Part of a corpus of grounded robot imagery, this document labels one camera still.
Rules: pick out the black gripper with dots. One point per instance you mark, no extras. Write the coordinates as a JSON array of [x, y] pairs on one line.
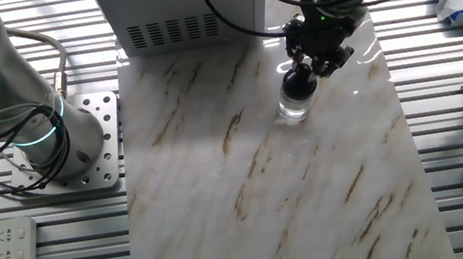
[[325, 34]]

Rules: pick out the small clear glass jar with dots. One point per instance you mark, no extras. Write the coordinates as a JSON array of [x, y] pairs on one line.
[[294, 109]]

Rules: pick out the white marble pattern board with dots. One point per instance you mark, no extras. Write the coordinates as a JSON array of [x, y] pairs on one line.
[[267, 188]]

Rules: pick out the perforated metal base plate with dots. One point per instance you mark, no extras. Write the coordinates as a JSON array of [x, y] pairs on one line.
[[103, 120]]

